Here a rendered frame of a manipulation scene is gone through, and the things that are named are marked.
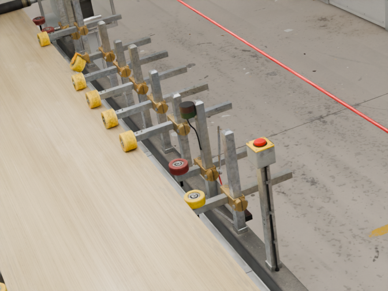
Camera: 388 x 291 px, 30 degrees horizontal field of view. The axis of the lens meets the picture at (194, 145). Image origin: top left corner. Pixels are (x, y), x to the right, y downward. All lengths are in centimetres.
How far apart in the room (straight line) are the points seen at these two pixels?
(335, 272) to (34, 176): 156
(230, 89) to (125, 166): 262
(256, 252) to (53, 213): 78
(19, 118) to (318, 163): 187
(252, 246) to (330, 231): 123
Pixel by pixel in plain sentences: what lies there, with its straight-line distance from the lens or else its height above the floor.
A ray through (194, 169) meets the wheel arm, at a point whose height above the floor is 86.
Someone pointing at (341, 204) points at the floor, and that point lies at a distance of 416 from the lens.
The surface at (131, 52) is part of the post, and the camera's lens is 346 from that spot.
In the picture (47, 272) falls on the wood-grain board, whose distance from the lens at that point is 255.
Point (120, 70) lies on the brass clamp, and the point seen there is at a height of 96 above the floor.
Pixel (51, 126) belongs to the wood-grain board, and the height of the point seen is 90.
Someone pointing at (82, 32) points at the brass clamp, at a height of 95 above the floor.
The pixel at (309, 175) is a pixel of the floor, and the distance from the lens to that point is 441.
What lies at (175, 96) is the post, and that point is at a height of 110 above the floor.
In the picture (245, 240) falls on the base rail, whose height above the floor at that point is 70.
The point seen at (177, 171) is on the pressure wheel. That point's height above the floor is 90.
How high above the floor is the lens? 243
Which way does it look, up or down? 30 degrees down
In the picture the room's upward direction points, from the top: 9 degrees counter-clockwise
